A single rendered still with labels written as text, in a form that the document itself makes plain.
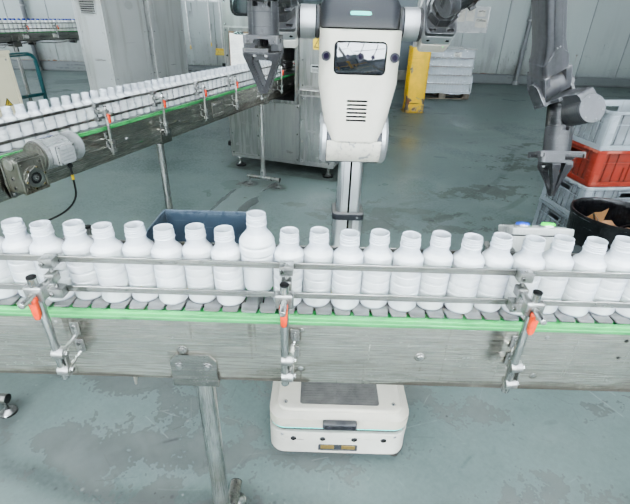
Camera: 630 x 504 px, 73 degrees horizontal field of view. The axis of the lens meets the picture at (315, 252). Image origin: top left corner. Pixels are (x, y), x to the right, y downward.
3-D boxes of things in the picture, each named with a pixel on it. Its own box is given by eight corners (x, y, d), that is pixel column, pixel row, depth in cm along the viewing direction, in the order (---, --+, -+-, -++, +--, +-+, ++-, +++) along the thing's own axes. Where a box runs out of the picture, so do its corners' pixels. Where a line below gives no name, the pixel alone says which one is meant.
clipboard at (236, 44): (231, 66, 432) (228, 30, 417) (251, 67, 426) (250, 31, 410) (228, 66, 429) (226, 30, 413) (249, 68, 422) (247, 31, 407)
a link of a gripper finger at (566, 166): (570, 196, 95) (575, 153, 94) (538, 196, 95) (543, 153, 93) (553, 195, 102) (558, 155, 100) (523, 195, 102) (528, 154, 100)
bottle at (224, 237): (248, 304, 87) (241, 233, 79) (218, 310, 86) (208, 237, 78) (244, 289, 92) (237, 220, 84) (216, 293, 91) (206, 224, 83)
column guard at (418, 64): (403, 112, 785) (411, 47, 731) (399, 108, 819) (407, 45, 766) (424, 113, 785) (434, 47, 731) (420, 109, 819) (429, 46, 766)
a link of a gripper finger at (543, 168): (580, 197, 95) (585, 154, 93) (548, 196, 95) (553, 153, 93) (562, 196, 102) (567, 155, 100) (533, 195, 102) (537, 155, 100)
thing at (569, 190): (574, 221, 265) (586, 188, 255) (537, 197, 301) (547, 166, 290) (663, 219, 272) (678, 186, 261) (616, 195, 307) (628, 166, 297)
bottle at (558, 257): (522, 297, 93) (544, 229, 85) (552, 301, 92) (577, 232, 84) (528, 313, 88) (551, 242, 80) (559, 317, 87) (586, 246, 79)
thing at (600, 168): (587, 187, 255) (600, 151, 245) (547, 166, 291) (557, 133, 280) (679, 186, 261) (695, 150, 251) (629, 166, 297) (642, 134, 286)
